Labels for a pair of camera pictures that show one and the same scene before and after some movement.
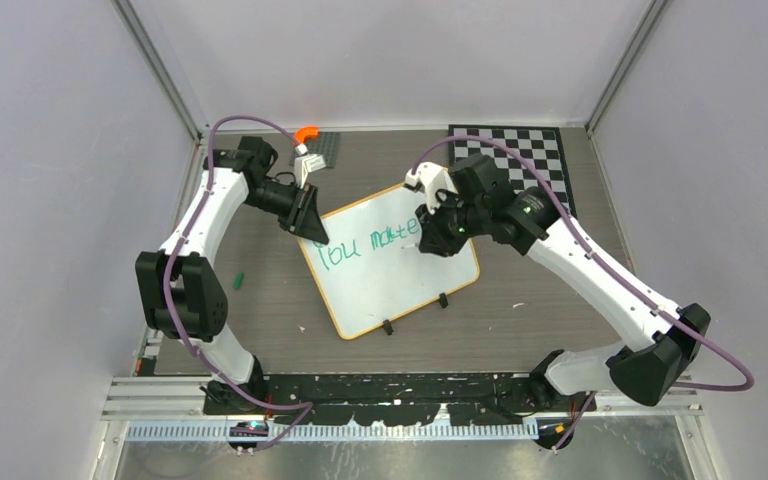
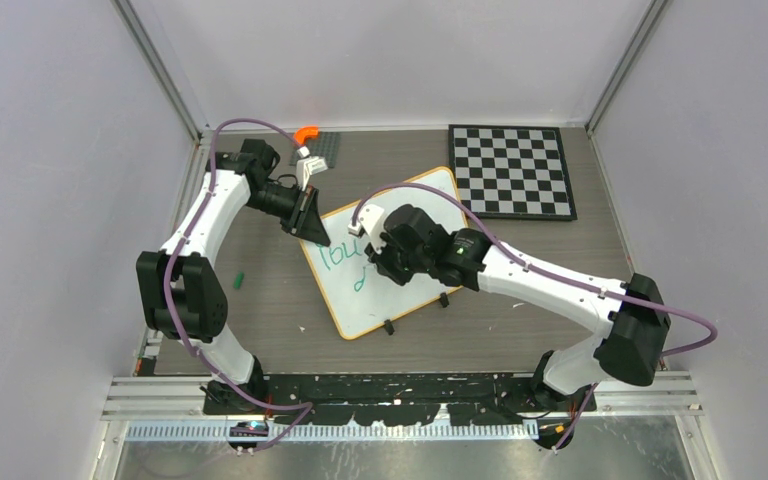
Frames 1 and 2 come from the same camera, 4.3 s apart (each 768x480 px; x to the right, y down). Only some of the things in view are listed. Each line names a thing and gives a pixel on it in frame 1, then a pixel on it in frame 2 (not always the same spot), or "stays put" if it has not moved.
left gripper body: (289, 219) stays put
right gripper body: (452, 224) -> (401, 264)
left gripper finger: (310, 224) stays put
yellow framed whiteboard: (372, 271) stays put
